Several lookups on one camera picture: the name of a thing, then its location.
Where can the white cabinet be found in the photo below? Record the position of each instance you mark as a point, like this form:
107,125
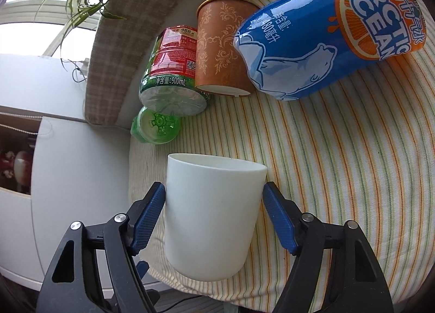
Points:
61,170

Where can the green plastic bottle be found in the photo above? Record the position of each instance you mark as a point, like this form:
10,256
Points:
155,126

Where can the red label plastic bottle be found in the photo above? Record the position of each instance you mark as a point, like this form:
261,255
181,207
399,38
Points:
171,71

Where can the striped cloth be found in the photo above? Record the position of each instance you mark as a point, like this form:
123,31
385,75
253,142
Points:
323,150

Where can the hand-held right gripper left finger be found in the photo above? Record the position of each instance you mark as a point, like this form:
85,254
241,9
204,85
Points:
148,217

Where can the white cup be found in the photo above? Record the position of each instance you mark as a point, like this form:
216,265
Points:
210,217

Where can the blue and orange can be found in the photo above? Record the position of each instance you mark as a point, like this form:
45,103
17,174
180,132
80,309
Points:
319,31

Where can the orange patterned paper cup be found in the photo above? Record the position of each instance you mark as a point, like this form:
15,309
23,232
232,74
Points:
221,48

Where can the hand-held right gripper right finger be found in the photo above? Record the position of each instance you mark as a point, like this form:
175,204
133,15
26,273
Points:
277,214

